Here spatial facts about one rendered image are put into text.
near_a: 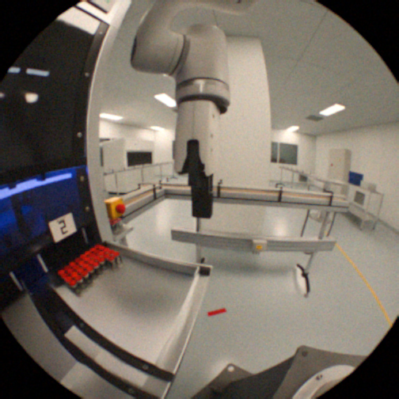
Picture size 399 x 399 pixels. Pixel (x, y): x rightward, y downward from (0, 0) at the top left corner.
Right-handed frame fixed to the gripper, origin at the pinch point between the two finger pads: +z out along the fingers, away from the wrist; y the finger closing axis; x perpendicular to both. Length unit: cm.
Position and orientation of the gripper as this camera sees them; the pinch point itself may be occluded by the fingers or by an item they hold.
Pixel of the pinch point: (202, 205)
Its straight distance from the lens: 23.7
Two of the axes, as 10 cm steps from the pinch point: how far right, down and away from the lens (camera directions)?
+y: -2.5, 2.8, -9.3
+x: 9.7, 0.7, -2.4
